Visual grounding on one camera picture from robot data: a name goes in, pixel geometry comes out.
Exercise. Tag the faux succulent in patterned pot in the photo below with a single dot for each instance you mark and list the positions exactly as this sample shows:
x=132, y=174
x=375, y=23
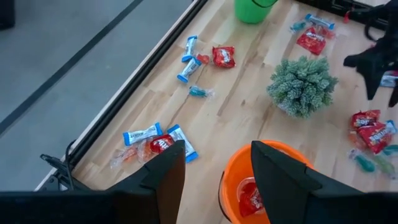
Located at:
x=301, y=87

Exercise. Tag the red Skittles candy pack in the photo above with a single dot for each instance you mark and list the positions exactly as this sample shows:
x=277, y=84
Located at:
x=248, y=200
x=374, y=137
x=365, y=119
x=160, y=143
x=311, y=41
x=224, y=57

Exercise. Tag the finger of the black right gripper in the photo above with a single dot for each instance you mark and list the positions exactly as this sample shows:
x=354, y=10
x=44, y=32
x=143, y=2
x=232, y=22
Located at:
x=394, y=88
x=371, y=67

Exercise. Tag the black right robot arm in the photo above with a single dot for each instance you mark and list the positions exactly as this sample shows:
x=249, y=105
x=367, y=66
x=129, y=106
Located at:
x=388, y=12

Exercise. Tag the green plastic bucket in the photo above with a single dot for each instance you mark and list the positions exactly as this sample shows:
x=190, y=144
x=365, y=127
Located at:
x=252, y=12

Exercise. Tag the black box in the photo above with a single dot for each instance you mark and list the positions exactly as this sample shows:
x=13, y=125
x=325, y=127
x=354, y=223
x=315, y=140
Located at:
x=6, y=14

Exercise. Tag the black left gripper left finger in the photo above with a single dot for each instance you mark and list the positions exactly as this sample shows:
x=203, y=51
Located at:
x=164, y=180

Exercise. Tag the black side bracket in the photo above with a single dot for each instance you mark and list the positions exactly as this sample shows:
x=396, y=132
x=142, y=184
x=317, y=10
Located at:
x=59, y=179

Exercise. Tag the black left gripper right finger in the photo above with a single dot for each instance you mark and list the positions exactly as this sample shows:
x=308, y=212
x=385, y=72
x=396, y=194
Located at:
x=286, y=193

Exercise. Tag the orange hard candy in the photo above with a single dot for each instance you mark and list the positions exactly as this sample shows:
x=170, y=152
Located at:
x=356, y=141
x=126, y=155

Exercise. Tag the black aluminium table frame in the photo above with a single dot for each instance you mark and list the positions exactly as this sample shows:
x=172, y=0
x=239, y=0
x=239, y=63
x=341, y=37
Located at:
x=126, y=96

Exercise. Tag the green wrapped hard candy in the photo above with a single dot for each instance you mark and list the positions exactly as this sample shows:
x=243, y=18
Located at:
x=385, y=165

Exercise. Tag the white blue Hershey's bar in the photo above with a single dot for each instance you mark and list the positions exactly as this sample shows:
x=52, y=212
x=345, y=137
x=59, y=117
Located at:
x=319, y=21
x=141, y=134
x=388, y=80
x=189, y=151
x=391, y=126
x=189, y=70
x=189, y=48

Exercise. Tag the orange pumpkin face bucket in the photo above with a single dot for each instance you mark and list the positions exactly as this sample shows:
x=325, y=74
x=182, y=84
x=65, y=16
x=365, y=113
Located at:
x=236, y=169

